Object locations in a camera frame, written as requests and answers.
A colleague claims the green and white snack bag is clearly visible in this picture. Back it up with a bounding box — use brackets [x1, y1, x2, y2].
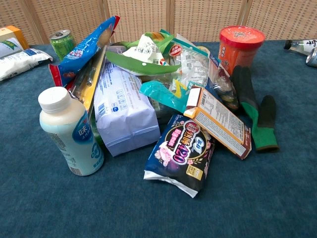
[105, 29, 181, 76]

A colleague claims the red instant noodle cup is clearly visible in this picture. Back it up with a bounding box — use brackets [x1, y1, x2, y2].
[218, 25, 266, 77]

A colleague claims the teal plastic wrapper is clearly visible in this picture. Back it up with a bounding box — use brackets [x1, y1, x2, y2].
[139, 79, 196, 114]

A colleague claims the white paper tissue pack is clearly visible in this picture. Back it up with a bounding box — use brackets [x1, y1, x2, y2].
[93, 61, 161, 158]

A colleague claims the dark sanitary pad pack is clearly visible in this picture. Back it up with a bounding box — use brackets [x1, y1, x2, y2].
[143, 114, 216, 198]

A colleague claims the orange and brown cardboard box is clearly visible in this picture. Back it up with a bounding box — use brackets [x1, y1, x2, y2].
[183, 85, 252, 160]

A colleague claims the clear plastic packet red label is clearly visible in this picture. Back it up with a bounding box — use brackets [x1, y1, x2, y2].
[168, 34, 211, 88]

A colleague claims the dark snack packet clear window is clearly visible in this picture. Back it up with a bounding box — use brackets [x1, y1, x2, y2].
[208, 54, 240, 111]

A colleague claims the yellow blister pack with pens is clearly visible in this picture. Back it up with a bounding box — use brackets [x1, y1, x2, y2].
[67, 45, 107, 119]

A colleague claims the white and blue milk bottle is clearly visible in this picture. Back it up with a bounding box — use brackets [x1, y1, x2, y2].
[38, 86, 105, 177]

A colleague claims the green and black work glove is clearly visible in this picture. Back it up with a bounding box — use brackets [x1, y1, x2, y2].
[229, 65, 280, 152]

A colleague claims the blue snack bag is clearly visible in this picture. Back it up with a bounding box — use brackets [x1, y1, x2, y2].
[48, 15, 121, 88]

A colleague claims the wooden folding screen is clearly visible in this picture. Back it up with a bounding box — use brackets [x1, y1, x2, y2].
[0, 0, 317, 46]

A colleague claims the green drink can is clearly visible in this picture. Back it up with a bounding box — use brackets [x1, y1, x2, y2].
[49, 29, 77, 61]

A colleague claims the white soft pack blue print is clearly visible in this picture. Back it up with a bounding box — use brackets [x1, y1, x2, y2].
[0, 48, 53, 82]

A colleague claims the silver drink can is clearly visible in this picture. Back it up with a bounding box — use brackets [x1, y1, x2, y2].
[305, 47, 317, 68]

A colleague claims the orange and white box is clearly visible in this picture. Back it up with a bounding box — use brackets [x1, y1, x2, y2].
[0, 25, 30, 60]

